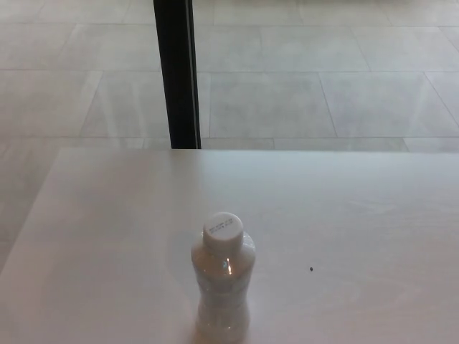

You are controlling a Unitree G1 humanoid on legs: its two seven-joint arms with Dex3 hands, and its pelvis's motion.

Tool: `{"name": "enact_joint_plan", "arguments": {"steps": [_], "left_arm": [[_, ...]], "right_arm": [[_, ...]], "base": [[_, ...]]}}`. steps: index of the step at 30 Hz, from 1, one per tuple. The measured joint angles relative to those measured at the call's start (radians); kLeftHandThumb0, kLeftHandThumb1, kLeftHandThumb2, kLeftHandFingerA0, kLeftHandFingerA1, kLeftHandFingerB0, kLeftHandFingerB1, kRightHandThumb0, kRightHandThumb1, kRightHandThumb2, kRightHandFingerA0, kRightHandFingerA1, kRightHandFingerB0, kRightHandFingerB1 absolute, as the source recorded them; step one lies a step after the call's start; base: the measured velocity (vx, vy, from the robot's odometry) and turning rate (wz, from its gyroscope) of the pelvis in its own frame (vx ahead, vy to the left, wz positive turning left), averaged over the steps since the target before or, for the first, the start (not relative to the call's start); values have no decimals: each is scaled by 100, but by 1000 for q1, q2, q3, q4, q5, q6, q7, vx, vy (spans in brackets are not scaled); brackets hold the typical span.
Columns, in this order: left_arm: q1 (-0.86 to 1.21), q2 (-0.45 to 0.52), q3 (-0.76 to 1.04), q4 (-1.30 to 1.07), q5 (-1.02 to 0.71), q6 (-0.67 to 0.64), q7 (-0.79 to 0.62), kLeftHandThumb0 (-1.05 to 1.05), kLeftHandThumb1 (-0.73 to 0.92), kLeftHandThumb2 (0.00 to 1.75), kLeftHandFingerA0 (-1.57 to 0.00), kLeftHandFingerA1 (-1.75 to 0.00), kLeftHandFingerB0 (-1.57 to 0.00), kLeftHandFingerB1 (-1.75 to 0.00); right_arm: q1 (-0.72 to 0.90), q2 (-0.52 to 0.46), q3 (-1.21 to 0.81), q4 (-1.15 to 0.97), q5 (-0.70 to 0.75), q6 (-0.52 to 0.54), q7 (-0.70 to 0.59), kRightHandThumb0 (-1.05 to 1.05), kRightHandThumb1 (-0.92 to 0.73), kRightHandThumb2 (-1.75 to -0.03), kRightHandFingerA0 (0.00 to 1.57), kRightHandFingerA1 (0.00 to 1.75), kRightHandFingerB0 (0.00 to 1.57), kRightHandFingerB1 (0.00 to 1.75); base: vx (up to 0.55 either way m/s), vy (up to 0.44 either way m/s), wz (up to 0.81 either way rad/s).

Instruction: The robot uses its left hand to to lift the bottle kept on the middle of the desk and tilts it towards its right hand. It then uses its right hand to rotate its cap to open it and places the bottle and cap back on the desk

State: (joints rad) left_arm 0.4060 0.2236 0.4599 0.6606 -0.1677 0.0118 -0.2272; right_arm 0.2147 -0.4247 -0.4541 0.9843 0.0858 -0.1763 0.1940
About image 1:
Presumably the white plastic bottle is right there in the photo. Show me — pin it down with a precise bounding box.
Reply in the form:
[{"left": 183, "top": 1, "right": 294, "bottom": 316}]
[{"left": 189, "top": 229, "right": 258, "bottom": 344}]

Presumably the black vertical post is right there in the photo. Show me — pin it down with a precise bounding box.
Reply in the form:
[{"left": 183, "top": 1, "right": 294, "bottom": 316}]
[{"left": 152, "top": 0, "right": 202, "bottom": 150}]

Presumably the white screw cap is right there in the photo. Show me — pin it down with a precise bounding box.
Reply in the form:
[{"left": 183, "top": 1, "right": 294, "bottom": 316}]
[{"left": 202, "top": 211, "right": 245, "bottom": 252}]

